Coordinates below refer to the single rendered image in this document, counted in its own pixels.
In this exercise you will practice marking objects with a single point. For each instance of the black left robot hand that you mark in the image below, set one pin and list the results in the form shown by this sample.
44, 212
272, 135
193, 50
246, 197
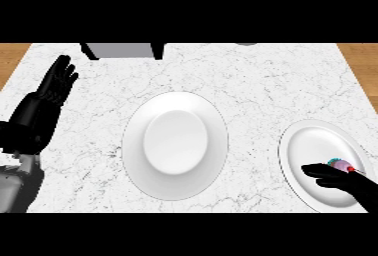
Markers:
42, 106

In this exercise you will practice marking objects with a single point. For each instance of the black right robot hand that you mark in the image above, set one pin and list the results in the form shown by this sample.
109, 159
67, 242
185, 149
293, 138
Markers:
351, 184

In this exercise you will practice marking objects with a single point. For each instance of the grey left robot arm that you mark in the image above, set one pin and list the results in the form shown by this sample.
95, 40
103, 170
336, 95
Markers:
15, 186

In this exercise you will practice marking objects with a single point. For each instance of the pink frosted cupcake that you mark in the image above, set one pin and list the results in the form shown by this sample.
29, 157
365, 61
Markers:
340, 164

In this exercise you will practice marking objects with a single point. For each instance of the large white oval plate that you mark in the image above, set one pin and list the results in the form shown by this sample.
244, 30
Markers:
175, 146

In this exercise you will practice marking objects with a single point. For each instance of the grey and black appliance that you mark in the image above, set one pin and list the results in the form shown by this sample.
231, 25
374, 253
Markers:
123, 50

